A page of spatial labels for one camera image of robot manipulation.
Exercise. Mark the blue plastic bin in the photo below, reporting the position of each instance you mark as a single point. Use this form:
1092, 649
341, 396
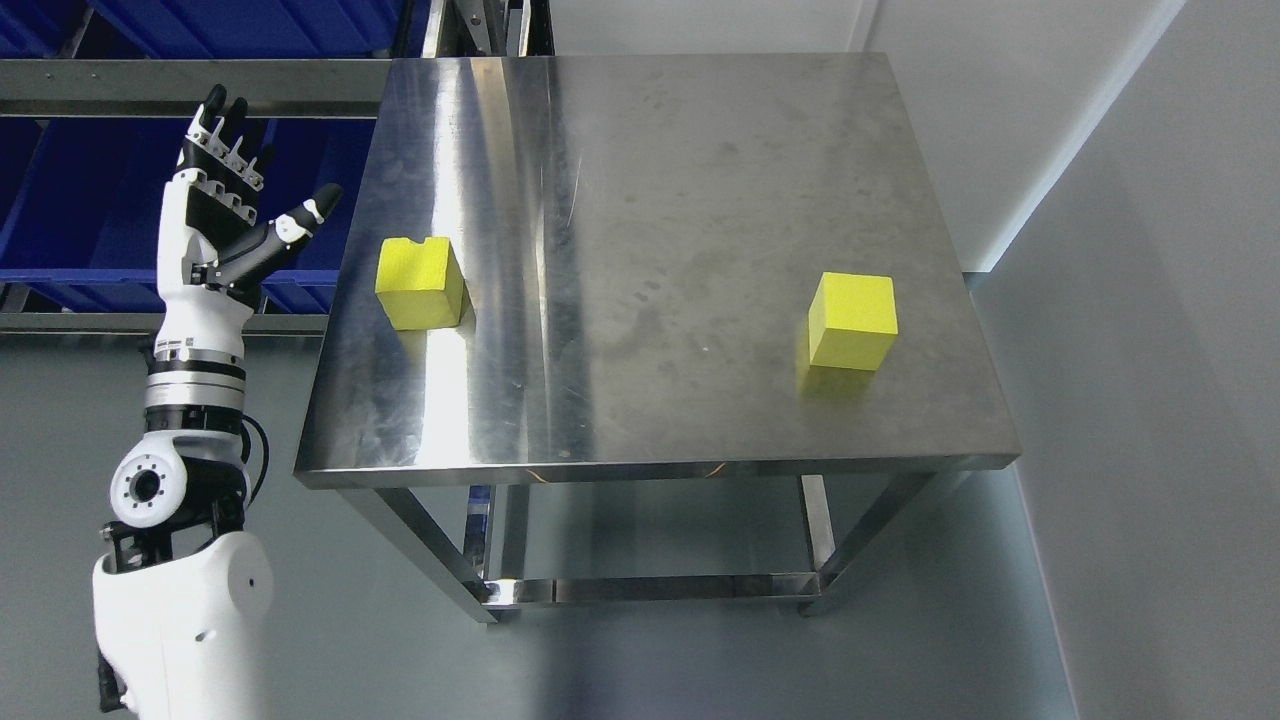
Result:
82, 197
43, 29
222, 30

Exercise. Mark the yellow foam cube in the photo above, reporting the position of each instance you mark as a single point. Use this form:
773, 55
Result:
852, 322

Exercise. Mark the notched yellow foam block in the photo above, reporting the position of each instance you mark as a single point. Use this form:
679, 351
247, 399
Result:
420, 284

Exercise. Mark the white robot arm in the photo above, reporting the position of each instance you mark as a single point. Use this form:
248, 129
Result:
181, 597

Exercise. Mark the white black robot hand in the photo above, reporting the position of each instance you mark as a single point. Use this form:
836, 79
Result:
214, 249

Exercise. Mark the stainless steel table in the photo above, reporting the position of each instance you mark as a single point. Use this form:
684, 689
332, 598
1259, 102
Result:
641, 238

